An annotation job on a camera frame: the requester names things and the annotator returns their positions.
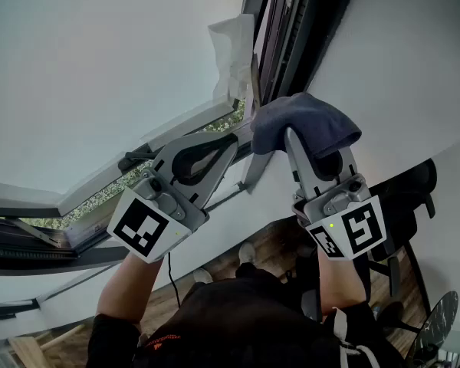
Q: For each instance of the wooden stick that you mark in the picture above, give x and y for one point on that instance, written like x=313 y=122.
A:
x=61 y=337

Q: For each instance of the black side table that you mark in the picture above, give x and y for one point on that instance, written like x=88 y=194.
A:
x=402 y=205

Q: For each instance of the light wooden plank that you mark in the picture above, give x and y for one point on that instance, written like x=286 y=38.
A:
x=27 y=353

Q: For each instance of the person's black shirt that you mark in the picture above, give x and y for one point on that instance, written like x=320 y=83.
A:
x=253 y=343

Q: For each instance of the person's black trousers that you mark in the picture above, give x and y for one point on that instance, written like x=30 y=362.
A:
x=249 y=286

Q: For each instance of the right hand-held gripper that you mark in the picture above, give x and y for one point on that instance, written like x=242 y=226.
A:
x=362 y=228

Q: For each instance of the open window sash with glass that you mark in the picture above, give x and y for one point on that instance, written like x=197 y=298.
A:
x=80 y=71

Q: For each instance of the dark window frame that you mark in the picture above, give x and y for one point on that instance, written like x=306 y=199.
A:
x=314 y=21

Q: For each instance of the white plastic film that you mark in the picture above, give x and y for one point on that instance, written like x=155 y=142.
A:
x=232 y=48

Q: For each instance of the person's left forearm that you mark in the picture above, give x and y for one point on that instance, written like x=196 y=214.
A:
x=126 y=290

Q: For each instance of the person's right forearm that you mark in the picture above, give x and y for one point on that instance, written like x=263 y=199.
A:
x=341 y=286

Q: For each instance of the round black marble table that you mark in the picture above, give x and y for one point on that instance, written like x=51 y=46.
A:
x=437 y=328

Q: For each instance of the dark grey cloth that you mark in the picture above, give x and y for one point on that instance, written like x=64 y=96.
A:
x=306 y=117

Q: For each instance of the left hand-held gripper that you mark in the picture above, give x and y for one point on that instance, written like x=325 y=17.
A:
x=138 y=228

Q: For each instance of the white shoe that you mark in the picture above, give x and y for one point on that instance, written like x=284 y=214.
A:
x=247 y=252
x=203 y=276

